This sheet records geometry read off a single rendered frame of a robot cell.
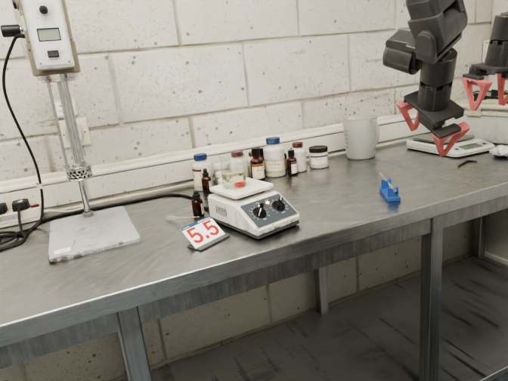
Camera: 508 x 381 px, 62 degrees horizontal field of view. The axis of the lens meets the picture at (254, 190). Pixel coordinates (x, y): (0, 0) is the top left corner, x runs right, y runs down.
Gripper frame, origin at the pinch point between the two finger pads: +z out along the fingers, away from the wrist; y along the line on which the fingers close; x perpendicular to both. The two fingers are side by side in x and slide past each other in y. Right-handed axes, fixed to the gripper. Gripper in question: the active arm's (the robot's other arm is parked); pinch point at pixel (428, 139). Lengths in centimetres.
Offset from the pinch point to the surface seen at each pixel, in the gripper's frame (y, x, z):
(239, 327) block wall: -31, -54, 96
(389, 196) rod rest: -7.4, -3.4, 23.0
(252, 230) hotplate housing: -3.6, -40.4, 9.9
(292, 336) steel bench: -20, -36, 99
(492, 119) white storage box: -41, 62, 48
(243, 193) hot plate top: -12.8, -38.6, 7.2
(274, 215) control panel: -5.9, -34.4, 10.8
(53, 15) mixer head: -43, -62, -32
